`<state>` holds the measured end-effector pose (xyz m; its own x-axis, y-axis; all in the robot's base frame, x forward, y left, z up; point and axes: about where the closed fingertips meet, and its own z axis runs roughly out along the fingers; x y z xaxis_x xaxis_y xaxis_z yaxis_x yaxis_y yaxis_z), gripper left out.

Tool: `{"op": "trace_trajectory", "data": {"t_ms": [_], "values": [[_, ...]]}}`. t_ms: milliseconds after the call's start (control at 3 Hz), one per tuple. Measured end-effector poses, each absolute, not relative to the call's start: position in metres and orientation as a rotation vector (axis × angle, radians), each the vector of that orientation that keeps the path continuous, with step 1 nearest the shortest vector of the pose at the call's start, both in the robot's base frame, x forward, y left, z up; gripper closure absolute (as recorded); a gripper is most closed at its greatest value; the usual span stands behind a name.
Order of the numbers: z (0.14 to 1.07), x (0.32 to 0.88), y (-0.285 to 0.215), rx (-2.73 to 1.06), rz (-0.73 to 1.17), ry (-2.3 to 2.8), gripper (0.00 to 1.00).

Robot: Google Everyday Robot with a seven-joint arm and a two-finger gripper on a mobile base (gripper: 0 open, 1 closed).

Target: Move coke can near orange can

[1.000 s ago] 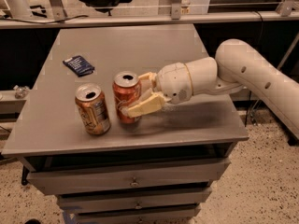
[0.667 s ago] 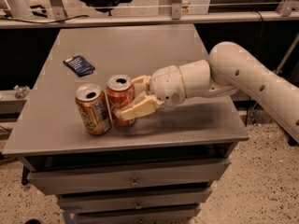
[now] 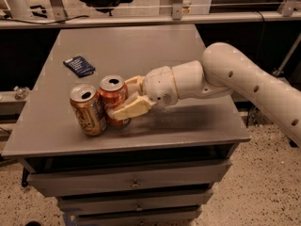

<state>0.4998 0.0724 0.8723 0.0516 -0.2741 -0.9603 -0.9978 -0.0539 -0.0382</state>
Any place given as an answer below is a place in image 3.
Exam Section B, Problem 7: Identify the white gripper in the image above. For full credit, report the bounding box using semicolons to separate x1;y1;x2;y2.
111;66;179;121

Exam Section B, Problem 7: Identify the red coke can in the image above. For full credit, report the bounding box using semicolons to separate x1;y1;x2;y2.
99;74;130;128

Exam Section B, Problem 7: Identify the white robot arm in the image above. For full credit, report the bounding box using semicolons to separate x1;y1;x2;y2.
108;42;301;146

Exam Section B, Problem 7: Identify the orange soda can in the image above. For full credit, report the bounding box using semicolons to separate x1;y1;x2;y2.
70;84;107;136

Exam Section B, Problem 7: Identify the dark blue snack packet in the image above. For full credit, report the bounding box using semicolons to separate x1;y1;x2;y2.
63;56;96;78

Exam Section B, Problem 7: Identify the grey drawer cabinet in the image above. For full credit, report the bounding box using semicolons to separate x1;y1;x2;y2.
4;25;248;226

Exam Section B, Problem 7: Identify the top grey drawer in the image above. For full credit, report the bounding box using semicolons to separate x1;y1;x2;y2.
27;159;231;197

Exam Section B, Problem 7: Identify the grey drawer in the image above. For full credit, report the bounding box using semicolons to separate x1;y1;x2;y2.
58;188;213;216
76;206;200;226
27;159;231;197

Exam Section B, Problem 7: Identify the middle grey drawer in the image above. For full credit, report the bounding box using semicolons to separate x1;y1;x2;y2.
58;188;213;216

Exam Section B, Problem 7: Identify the small shiny crumpled object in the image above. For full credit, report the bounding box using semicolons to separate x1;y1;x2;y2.
13;86;30;100

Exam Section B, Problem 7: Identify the bottom grey drawer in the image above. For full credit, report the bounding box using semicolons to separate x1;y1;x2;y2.
76;206;200;226

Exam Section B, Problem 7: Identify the white pipe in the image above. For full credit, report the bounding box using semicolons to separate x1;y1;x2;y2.
6;0;33;19

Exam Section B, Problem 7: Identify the black cable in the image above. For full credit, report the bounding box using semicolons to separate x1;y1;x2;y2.
0;14;91;25

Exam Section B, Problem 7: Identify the grey metal rail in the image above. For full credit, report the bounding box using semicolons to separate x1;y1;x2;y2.
0;11;301;29

